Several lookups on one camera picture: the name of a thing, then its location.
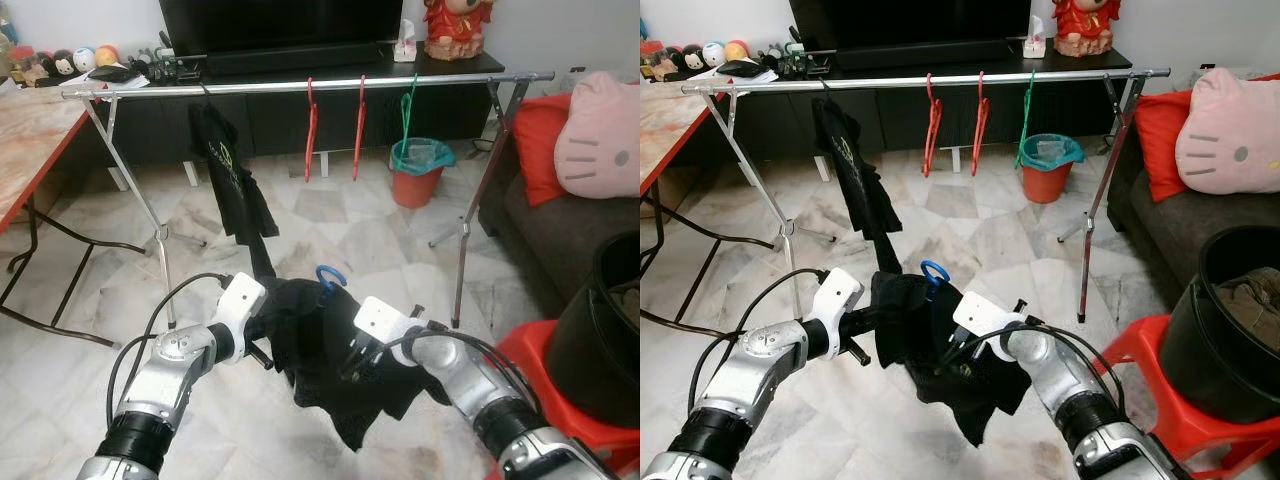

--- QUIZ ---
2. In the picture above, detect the black plastic bucket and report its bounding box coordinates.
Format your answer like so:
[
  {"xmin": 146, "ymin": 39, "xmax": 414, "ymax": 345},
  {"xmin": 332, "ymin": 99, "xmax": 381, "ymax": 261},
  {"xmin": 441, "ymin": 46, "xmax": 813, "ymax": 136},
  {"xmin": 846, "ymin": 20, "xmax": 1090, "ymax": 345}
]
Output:
[
  {"xmin": 545, "ymin": 232, "xmax": 640, "ymax": 431},
  {"xmin": 1160, "ymin": 225, "xmax": 1280, "ymax": 424}
]

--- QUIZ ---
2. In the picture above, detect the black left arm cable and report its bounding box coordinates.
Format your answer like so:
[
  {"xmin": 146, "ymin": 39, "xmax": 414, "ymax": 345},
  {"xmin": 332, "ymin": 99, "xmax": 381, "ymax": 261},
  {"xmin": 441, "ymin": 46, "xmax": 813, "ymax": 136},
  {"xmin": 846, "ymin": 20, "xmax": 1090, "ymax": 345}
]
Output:
[
  {"xmin": 105, "ymin": 272, "xmax": 236, "ymax": 431},
  {"xmin": 688, "ymin": 268, "xmax": 831, "ymax": 421}
]

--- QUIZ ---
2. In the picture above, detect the dark grey fabric sofa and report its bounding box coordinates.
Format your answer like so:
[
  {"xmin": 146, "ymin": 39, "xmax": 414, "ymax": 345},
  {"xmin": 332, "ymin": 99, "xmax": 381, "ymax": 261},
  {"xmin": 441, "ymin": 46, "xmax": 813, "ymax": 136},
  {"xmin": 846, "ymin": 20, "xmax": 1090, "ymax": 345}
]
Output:
[
  {"xmin": 1108, "ymin": 120, "xmax": 1280, "ymax": 311},
  {"xmin": 478, "ymin": 170, "xmax": 640, "ymax": 321}
]

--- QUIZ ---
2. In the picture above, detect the pink cat face cushion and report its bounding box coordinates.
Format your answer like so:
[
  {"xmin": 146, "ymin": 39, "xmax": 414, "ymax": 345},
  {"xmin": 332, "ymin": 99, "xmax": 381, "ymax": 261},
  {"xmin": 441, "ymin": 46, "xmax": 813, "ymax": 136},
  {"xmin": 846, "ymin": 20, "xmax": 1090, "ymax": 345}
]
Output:
[
  {"xmin": 553, "ymin": 72, "xmax": 640, "ymax": 199},
  {"xmin": 1174, "ymin": 68, "xmax": 1280, "ymax": 196}
]

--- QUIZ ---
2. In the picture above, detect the white paper stack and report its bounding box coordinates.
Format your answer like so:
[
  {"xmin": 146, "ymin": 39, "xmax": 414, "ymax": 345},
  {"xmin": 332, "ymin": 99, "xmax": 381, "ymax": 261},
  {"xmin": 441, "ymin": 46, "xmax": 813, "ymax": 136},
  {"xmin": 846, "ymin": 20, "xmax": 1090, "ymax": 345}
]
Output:
[
  {"xmin": 85, "ymin": 68, "xmax": 151, "ymax": 91},
  {"xmin": 712, "ymin": 63, "xmax": 781, "ymax": 86}
]

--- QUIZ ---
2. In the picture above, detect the black printed t-shirt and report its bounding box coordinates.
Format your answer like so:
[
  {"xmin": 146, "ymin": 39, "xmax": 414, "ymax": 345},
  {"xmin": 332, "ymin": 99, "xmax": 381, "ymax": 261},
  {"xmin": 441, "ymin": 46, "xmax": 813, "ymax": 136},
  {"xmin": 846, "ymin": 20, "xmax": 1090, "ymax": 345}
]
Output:
[
  {"xmin": 247, "ymin": 277, "xmax": 426, "ymax": 453},
  {"xmin": 812, "ymin": 97, "xmax": 903, "ymax": 276},
  {"xmin": 868, "ymin": 270, "xmax": 1031, "ymax": 448},
  {"xmin": 188, "ymin": 100, "xmax": 281, "ymax": 281}
]

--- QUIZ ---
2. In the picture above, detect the green plastic clothes hanger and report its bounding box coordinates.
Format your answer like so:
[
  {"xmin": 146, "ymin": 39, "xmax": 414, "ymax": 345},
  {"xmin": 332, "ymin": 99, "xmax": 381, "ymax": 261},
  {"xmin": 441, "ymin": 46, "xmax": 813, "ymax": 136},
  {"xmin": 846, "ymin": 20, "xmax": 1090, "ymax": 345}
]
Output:
[
  {"xmin": 399, "ymin": 73, "xmax": 419, "ymax": 166},
  {"xmin": 1015, "ymin": 70, "xmax": 1037, "ymax": 169}
]

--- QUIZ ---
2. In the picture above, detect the silver metal clothes rack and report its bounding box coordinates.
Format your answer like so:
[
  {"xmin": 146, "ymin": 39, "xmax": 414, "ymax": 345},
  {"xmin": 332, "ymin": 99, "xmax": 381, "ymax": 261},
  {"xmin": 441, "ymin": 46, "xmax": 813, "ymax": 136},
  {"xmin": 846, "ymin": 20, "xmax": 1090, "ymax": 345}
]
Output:
[
  {"xmin": 682, "ymin": 66, "xmax": 1171, "ymax": 326},
  {"xmin": 62, "ymin": 70, "xmax": 556, "ymax": 331}
]

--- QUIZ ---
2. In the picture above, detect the orange plastic waste bin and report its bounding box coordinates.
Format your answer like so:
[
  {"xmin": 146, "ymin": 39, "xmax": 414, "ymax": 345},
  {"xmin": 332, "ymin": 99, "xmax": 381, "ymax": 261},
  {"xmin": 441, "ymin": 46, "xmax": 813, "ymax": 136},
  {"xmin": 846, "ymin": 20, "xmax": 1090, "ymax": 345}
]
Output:
[
  {"xmin": 1020, "ymin": 133, "xmax": 1084, "ymax": 205},
  {"xmin": 390, "ymin": 137, "xmax": 456, "ymax": 209}
]

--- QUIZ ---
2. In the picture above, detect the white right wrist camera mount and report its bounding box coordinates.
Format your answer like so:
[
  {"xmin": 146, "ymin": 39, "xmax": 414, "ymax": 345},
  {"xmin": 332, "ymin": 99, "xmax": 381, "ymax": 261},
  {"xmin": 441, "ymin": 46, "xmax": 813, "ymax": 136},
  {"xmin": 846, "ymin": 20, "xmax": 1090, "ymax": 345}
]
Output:
[
  {"xmin": 950, "ymin": 291, "xmax": 1026, "ymax": 361},
  {"xmin": 354, "ymin": 296, "xmax": 426, "ymax": 366}
]

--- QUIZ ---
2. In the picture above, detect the red cushion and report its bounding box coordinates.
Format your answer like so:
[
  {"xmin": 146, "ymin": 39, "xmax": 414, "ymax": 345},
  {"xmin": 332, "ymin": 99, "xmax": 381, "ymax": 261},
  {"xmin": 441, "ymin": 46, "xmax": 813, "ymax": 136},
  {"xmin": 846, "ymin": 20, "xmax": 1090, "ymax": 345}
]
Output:
[
  {"xmin": 513, "ymin": 93, "xmax": 573, "ymax": 208},
  {"xmin": 1133, "ymin": 88, "xmax": 1196, "ymax": 204}
]

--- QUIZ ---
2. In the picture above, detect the black television cabinet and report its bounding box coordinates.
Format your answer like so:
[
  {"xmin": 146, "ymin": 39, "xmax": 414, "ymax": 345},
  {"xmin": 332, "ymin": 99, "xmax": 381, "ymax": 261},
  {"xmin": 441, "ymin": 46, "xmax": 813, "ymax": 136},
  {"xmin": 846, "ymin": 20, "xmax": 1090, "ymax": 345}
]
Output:
[
  {"xmin": 700, "ymin": 48, "xmax": 1134, "ymax": 161},
  {"xmin": 60, "ymin": 50, "xmax": 506, "ymax": 166}
]

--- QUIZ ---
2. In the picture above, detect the red robed figurine statue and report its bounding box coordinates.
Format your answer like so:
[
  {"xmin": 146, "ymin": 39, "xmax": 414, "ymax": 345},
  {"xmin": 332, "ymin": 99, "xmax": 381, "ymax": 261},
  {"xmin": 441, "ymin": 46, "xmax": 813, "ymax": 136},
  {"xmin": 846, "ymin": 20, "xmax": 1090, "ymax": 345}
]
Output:
[
  {"xmin": 1052, "ymin": 0, "xmax": 1126, "ymax": 58},
  {"xmin": 422, "ymin": 0, "xmax": 498, "ymax": 62}
]

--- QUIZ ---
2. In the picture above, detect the black flat television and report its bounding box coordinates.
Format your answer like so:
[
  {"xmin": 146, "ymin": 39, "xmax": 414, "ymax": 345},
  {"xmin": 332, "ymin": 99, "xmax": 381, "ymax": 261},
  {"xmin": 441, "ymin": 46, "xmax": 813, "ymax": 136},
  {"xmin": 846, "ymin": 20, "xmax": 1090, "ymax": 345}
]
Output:
[
  {"xmin": 788, "ymin": 0, "xmax": 1033, "ymax": 53},
  {"xmin": 158, "ymin": 0, "xmax": 405, "ymax": 58}
]

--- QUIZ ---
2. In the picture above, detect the teal plastic bin liner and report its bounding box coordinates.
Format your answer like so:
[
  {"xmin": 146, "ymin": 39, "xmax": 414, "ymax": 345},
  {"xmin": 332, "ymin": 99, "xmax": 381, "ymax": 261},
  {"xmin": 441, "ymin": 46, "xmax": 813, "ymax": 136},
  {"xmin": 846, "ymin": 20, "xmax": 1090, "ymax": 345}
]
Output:
[
  {"xmin": 1020, "ymin": 133, "xmax": 1084, "ymax": 171},
  {"xmin": 390, "ymin": 137, "xmax": 456, "ymax": 176}
]

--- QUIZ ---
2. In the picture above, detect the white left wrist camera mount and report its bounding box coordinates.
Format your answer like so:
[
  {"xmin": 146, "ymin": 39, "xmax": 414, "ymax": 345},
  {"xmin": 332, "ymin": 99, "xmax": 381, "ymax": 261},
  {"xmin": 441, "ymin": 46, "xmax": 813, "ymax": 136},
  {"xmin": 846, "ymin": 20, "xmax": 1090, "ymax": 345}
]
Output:
[
  {"xmin": 215, "ymin": 272, "xmax": 269, "ymax": 336},
  {"xmin": 808, "ymin": 268, "xmax": 864, "ymax": 333}
]

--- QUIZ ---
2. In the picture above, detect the marble table with red edge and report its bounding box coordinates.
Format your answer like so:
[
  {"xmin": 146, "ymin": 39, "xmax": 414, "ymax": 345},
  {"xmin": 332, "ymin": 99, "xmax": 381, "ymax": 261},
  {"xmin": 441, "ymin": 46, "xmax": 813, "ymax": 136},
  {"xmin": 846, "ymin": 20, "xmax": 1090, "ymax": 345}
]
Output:
[
  {"xmin": 640, "ymin": 80, "xmax": 781, "ymax": 341},
  {"xmin": 0, "ymin": 85, "xmax": 151, "ymax": 346}
]

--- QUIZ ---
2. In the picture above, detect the brown cloth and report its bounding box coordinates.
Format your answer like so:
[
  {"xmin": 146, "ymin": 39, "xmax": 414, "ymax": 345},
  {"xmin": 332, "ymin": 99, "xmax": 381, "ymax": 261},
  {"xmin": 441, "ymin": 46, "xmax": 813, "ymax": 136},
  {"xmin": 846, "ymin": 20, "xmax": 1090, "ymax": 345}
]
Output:
[{"xmin": 1238, "ymin": 265, "xmax": 1280, "ymax": 353}]

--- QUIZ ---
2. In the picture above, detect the black soundbar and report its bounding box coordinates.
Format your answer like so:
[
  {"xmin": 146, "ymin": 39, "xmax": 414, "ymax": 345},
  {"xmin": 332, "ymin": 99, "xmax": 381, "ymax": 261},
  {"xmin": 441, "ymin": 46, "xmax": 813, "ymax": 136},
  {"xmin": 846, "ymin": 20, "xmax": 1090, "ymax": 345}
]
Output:
[
  {"xmin": 205, "ymin": 40, "xmax": 379, "ymax": 77},
  {"xmin": 835, "ymin": 38, "xmax": 1009, "ymax": 71}
]

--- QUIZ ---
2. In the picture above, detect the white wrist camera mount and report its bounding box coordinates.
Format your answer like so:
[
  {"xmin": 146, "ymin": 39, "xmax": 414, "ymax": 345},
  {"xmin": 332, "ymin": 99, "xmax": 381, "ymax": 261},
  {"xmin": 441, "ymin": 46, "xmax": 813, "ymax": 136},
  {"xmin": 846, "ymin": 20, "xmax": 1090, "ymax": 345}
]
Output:
[
  {"xmin": 354, "ymin": 296, "xmax": 426, "ymax": 366},
  {"xmin": 950, "ymin": 291, "xmax": 1026, "ymax": 361},
  {"xmin": 808, "ymin": 268, "xmax": 864, "ymax": 333},
  {"xmin": 215, "ymin": 272, "xmax": 269, "ymax": 336}
]

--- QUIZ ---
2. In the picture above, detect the red plastic stool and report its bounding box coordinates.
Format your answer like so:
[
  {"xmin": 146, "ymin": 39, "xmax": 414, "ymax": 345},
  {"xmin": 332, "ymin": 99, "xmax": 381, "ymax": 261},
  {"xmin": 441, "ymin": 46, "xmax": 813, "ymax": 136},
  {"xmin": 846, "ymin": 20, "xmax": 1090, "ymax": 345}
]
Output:
[
  {"xmin": 487, "ymin": 320, "xmax": 640, "ymax": 476},
  {"xmin": 1090, "ymin": 315, "xmax": 1280, "ymax": 476}
]

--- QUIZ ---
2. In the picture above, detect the red plastic clothes hanger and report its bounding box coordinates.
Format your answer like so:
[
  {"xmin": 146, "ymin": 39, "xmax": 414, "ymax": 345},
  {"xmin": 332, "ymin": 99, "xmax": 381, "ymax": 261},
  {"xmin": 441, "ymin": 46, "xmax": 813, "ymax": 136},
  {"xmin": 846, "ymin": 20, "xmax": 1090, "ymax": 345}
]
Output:
[
  {"xmin": 352, "ymin": 75, "xmax": 368, "ymax": 183},
  {"xmin": 303, "ymin": 77, "xmax": 319, "ymax": 184},
  {"xmin": 972, "ymin": 70, "xmax": 991, "ymax": 178},
  {"xmin": 922, "ymin": 72, "xmax": 943, "ymax": 179}
]

